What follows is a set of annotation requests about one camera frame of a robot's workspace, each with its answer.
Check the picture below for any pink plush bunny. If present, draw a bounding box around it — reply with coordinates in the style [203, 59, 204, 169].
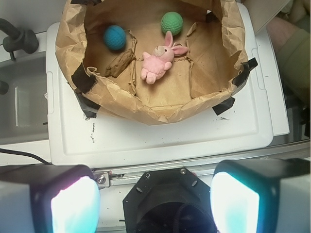
[140, 31, 189, 84]

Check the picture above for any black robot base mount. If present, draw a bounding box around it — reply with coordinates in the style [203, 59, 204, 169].
[123, 167, 218, 233]

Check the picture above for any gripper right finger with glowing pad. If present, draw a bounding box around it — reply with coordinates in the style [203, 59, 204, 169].
[210, 158, 311, 233]

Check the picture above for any crumpled brown paper scrap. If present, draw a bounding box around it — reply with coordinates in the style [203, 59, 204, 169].
[104, 49, 136, 78]

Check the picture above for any grey faucet fixture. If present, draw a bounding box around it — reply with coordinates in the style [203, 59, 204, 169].
[0, 18, 39, 61]

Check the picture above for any blue dimpled ball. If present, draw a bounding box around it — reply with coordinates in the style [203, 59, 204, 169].
[103, 25, 126, 50]

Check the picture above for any black cable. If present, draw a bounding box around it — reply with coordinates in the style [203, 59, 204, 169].
[0, 148, 53, 166]

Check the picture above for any green dimpled ball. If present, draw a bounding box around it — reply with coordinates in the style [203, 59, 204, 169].
[161, 12, 183, 36]

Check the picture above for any brown paper bag bin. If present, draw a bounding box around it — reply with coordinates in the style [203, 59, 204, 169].
[55, 0, 257, 125]

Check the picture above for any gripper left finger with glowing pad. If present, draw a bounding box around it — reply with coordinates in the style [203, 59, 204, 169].
[0, 164, 100, 233]

